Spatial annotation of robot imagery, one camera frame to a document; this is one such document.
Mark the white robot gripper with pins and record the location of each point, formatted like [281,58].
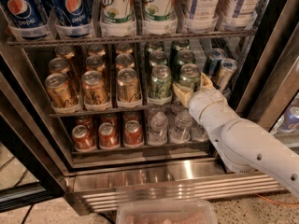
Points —
[205,102]

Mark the green can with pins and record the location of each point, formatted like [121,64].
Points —
[184,56]
[157,57]
[178,45]
[153,46]
[189,76]
[160,82]

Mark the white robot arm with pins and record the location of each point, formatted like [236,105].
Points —
[243,145]

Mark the blue silver can rear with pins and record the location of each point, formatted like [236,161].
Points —
[213,61]

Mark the blue silver can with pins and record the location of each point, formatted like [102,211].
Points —
[213,61]
[224,74]

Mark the blue silver can front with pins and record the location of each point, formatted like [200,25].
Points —
[224,74]

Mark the water bottle front middle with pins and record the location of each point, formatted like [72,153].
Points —
[180,127]

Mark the gold can front right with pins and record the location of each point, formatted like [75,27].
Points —
[128,85]

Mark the gold can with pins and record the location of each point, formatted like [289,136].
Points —
[60,91]
[94,88]
[125,60]
[61,65]
[124,48]
[128,85]
[96,63]
[97,49]
[67,52]

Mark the orange can rear right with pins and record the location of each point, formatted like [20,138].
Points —
[131,115]

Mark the orange can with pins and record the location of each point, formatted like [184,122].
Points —
[131,115]
[85,120]
[107,135]
[111,118]
[82,138]
[133,133]

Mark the orange can front right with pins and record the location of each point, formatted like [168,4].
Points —
[133,133]

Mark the gold can rear right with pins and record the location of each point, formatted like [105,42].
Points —
[124,48]

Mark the orange can rear middle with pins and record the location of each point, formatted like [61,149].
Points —
[111,118]

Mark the stainless steel fridge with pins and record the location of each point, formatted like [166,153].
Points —
[99,181]

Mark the orange can front middle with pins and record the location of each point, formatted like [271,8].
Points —
[107,135]

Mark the gold can front middle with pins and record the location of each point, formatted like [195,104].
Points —
[94,88]

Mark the blue can behind glass door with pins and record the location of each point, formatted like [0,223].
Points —
[290,119]

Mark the gold can rear middle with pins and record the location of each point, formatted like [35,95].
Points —
[97,49]

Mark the orange can rear left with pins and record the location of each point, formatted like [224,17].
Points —
[85,120]

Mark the orange can front left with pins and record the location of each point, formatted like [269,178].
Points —
[82,138]

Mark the gold can rear left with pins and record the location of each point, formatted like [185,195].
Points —
[67,52]

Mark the gold can front left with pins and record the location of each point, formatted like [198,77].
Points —
[60,91]

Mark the open fridge door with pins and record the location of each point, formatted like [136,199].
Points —
[28,174]

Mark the water bottle front left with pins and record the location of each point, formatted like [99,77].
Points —
[158,126]

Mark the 7UP bottle right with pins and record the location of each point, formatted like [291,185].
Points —
[159,17]

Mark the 7up bottle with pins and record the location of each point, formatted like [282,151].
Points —
[117,18]
[159,17]

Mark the white labelled bottle left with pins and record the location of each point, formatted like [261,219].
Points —
[200,15]

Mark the white labelled bottle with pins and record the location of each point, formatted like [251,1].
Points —
[235,14]
[200,15]

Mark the white labelled bottle right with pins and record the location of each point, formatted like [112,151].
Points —
[235,14]

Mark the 7UP bottle left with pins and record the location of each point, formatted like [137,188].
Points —
[117,18]

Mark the clear plastic food container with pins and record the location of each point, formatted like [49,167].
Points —
[166,212]

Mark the Pepsi bottle right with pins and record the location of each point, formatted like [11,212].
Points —
[74,17]

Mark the pepsi bottle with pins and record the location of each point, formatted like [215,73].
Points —
[74,17]
[26,14]

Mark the Pepsi bottle left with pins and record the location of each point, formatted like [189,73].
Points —
[26,14]

